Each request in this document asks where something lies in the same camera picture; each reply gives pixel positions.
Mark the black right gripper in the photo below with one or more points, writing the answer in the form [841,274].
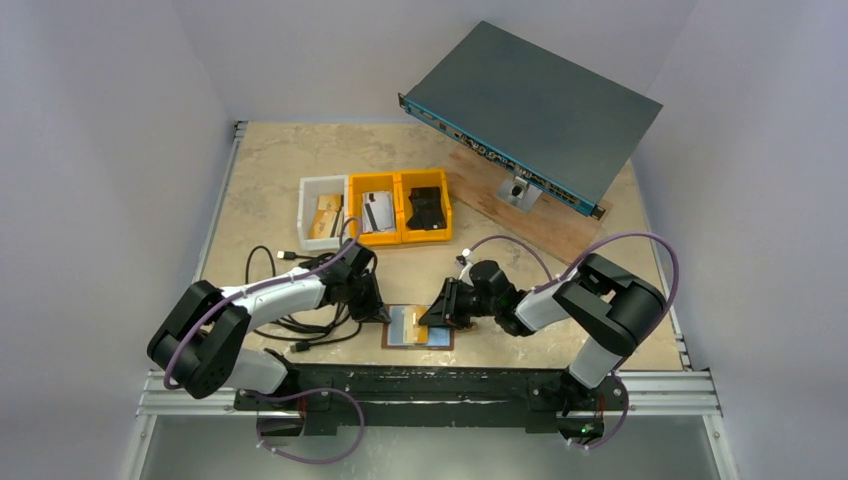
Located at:
[451,302]

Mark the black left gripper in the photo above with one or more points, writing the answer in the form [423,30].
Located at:
[373,303]

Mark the brown leather card holder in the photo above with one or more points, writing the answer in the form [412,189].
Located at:
[440,338]

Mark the gold VIP card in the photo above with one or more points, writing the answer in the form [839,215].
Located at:
[414,334]

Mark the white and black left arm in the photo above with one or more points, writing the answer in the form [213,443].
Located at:
[199,345]

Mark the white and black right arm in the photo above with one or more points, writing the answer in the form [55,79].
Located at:
[616,309]

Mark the black cards stack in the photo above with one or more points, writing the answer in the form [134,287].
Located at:
[427,214]

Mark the silver cards stack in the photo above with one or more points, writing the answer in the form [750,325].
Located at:
[378,213]

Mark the gold cards stack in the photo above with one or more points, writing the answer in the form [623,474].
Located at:
[328,216]

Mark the yellow bin left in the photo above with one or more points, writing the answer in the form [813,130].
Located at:
[368,182]

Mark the yellow bin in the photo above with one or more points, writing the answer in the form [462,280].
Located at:
[408,179]
[368,182]

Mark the yellow bin right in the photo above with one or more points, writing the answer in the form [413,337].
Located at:
[408,179]

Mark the wooden board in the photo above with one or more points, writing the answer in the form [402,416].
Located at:
[549,224]

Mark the white plastic bin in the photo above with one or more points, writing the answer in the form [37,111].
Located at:
[309,189]

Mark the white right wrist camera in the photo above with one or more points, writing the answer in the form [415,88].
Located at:
[464,260]

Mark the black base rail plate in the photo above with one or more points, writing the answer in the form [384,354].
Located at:
[324,397]

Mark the metal bracket with knob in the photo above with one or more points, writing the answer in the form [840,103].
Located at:
[519,193]

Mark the aluminium frame rail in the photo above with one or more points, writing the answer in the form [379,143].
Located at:
[681,393]

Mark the blue grey network switch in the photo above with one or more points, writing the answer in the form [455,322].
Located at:
[562,128]

